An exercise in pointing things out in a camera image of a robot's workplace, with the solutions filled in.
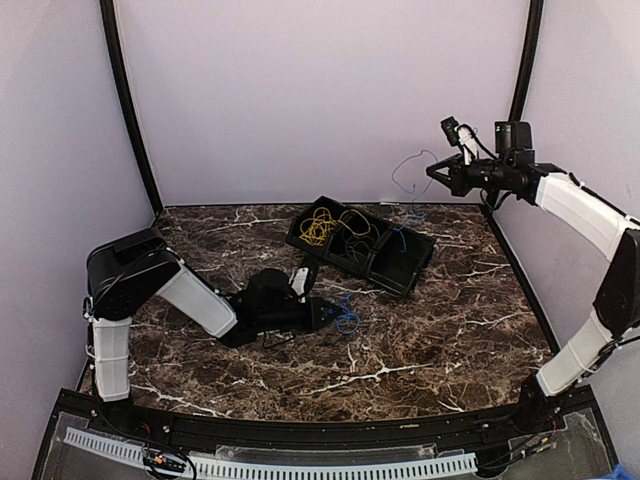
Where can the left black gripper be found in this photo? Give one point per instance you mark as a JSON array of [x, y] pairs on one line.
[[315, 320]]

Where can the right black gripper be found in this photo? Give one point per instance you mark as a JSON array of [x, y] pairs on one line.
[[457, 180]]

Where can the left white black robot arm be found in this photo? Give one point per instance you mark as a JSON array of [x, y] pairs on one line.
[[123, 275]]

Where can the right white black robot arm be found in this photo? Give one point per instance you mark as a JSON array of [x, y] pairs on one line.
[[512, 168]]

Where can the black three-compartment bin tray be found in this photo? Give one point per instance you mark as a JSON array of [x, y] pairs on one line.
[[367, 247]]

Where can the blue object bottom corner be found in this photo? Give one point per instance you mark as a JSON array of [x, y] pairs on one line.
[[620, 473]]

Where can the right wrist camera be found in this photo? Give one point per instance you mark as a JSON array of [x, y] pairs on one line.
[[463, 137]]

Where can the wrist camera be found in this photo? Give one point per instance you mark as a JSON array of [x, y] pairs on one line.
[[463, 137], [304, 277]]

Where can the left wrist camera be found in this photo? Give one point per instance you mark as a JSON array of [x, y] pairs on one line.
[[304, 277]]

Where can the right black frame post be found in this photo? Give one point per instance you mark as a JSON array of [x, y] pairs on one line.
[[526, 64]]

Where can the black frame post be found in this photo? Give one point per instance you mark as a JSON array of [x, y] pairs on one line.
[[128, 110], [526, 64]]

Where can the white slotted cable duct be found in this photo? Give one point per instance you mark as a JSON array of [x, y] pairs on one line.
[[253, 463]]

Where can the black front rail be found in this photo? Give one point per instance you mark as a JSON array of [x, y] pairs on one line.
[[204, 433]]

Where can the left black frame post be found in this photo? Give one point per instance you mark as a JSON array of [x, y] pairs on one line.
[[128, 110]]

